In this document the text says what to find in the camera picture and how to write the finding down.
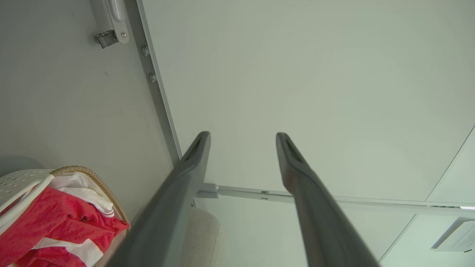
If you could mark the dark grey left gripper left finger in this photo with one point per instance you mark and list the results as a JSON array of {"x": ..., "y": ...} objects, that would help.
[{"x": 167, "y": 218}]

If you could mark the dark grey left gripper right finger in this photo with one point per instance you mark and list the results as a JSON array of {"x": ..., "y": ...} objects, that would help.
[{"x": 323, "y": 222}]

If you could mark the red and white garment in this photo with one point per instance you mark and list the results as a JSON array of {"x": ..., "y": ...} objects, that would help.
[{"x": 63, "y": 215}]

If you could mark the fabric sofa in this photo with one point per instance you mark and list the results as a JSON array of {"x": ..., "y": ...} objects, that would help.
[{"x": 202, "y": 237}]

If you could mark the white cloth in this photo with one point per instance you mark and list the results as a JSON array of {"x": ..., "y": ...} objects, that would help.
[{"x": 79, "y": 183}]

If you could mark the white paper sign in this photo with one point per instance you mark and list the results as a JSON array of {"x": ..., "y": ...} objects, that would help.
[{"x": 458, "y": 235}]

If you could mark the round metal bolt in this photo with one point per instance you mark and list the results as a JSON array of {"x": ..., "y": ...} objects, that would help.
[
  {"x": 145, "y": 50},
  {"x": 153, "y": 77}
]

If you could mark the grey metal partition frame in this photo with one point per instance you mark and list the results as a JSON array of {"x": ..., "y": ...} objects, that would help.
[{"x": 163, "y": 111}]

